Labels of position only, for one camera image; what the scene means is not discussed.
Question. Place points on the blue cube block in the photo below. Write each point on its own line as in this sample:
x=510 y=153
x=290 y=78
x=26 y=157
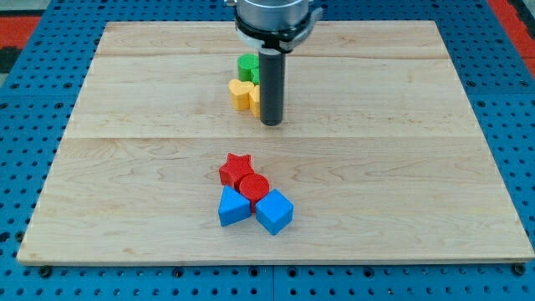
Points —
x=274 y=211

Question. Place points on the yellow block behind rod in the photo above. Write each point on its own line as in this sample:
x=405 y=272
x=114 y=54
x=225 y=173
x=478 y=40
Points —
x=254 y=101

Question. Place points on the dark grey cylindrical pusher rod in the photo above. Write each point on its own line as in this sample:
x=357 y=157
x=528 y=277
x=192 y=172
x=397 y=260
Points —
x=272 y=86

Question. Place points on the red round block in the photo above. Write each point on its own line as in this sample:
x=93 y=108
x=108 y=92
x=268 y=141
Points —
x=254 y=187

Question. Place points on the green block behind rod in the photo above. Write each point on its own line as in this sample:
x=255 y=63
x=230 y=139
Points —
x=255 y=76

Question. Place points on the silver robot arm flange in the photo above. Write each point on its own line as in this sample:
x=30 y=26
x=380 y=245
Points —
x=274 y=26

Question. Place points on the green round block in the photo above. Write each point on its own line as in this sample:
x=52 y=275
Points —
x=245 y=63

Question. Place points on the red star block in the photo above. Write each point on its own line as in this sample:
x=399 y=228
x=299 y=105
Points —
x=235 y=169

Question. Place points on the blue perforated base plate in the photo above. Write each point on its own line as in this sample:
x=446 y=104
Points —
x=38 y=95

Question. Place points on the light wooden board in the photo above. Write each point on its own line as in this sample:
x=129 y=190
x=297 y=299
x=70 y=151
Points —
x=379 y=152

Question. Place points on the blue triangle block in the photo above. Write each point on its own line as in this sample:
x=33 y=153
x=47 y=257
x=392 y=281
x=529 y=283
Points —
x=233 y=207

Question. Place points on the yellow heart block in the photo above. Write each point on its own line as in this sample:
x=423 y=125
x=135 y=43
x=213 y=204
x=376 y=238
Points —
x=239 y=93

